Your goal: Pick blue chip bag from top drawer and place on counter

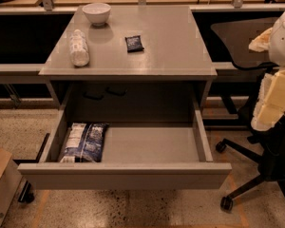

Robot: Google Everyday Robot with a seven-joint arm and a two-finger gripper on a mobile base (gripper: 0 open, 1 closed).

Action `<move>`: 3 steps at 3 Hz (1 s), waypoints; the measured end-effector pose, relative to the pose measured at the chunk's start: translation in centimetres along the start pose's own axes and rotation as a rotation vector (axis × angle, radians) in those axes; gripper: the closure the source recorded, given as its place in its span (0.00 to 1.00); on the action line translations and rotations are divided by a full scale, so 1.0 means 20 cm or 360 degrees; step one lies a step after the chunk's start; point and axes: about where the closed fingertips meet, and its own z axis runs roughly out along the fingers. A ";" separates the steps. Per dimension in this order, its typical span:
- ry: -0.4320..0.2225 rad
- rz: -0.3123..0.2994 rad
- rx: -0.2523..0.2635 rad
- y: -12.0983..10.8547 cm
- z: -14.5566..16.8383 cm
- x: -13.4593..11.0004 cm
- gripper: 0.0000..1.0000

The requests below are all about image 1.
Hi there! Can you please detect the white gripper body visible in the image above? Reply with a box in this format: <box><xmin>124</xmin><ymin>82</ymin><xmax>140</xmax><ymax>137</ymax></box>
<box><xmin>269</xmin><ymin>11</ymin><xmax>285</xmax><ymax>67</ymax></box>

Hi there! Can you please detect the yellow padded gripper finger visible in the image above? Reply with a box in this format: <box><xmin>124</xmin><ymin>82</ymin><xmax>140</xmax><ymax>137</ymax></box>
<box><xmin>251</xmin><ymin>68</ymin><xmax>285</xmax><ymax>131</ymax></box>
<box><xmin>248</xmin><ymin>28</ymin><xmax>272</xmax><ymax>52</ymax></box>

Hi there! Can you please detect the blue chip bag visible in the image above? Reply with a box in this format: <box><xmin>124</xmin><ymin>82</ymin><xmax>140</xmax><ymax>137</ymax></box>
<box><xmin>60</xmin><ymin>123</ymin><xmax>109</xmax><ymax>162</ymax></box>

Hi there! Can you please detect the grey drawer cabinet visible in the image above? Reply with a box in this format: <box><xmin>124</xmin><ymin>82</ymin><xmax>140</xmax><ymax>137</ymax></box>
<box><xmin>40</xmin><ymin>6</ymin><xmax>217</xmax><ymax>116</ymax></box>

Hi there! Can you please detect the open grey top drawer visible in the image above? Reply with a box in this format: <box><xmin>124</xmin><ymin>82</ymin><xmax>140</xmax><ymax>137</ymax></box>
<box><xmin>18</xmin><ymin>104</ymin><xmax>232</xmax><ymax>190</ymax></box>

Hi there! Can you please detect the black office chair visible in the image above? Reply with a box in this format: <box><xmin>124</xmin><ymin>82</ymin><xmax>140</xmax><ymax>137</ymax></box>
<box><xmin>211</xmin><ymin>18</ymin><xmax>285</xmax><ymax>212</ymax></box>

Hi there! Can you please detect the small dark snack packet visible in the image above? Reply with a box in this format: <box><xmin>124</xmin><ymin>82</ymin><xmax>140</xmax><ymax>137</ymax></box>
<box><xmin>125</xmin><ymin>35</ymin><xmax>144</xmax><ymax>52</ymax></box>

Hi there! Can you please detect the white ceramic bowl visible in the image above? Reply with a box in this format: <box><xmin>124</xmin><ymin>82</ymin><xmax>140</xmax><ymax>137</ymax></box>
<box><xmin>82</xmin><ymin>3</ymin><xmax>111</xmax><ymax>26</ymax></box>

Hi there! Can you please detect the clear plastic water bottle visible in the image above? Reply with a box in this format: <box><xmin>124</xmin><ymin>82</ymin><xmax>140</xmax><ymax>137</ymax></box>
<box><xmin>69</xmin><ymin>29</ymin><xmax>89</xmax><ymax>67</ymax></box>

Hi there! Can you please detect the black cabinet caster wheel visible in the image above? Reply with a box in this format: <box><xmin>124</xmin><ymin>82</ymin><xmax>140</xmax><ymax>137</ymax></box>
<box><xmin>18</xmin><ymin>181</ymin><xmax>34</xmax><ymax>203</ymax></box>

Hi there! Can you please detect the brown cardboard box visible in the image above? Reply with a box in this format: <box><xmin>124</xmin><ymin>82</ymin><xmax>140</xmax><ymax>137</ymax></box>
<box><xmin>0</xmin><ymin>147</ymin><xmax>21</xmax><ymax>226</ymax></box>

